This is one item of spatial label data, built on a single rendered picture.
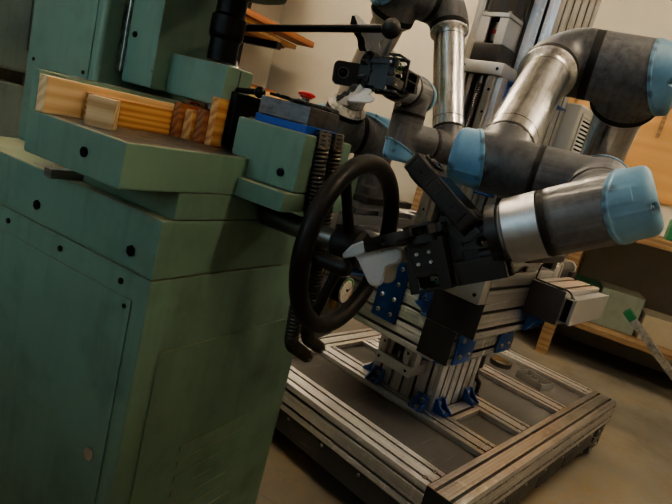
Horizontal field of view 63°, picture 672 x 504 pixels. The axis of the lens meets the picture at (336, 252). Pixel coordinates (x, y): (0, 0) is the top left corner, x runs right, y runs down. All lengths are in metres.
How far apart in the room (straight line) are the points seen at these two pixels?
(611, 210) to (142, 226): 0.59
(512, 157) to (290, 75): 4.36
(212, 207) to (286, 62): 4.23
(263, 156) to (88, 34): 0.42
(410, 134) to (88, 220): 0.70
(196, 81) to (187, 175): 0.27
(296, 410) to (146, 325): 0.91
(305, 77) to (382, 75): 3.82
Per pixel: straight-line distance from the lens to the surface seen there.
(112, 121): 0.82
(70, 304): 0.96
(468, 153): 0.71
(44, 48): 1.24
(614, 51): 1.04
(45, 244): 1.01
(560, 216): 0.60
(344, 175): 0.76
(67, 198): 0.95
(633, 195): 0.60
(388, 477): 1.50
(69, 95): 0.88
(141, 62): 1.08
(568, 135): 1.83
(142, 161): 0.74
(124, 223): 0.85
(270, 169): 0.85
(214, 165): 0.83
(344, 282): 1.14
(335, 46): 4.82
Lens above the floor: 0.98
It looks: 12 degrees down
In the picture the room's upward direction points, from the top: 15 degrees clockwise
